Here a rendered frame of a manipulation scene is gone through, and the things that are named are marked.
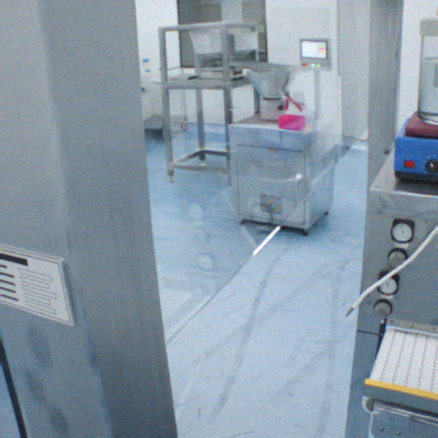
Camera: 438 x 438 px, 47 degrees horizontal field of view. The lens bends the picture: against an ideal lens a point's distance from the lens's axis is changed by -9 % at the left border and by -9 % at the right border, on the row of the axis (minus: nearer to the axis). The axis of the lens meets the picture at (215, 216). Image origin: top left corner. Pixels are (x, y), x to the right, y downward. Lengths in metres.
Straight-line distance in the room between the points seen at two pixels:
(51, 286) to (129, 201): 0.05
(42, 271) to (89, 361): 0.04
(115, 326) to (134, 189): 0.06
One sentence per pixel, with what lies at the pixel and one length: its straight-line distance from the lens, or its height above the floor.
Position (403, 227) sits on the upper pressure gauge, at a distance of 0.84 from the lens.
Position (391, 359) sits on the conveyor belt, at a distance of 1.20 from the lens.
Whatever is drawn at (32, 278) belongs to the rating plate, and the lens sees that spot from 0.23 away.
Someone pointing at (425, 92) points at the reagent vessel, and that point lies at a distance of 0.90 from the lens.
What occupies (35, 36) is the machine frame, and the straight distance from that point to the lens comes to 0.19.
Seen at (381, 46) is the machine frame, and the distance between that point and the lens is 1.12.
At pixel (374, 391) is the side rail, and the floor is 0.85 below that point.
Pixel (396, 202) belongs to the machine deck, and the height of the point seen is 1.25.
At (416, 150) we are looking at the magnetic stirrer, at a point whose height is 1.33.
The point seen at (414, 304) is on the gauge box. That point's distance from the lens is 0.91.
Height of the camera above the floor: 1.53
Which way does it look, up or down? 21 degrees down
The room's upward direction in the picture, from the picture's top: 3 degrees counter-clockwise
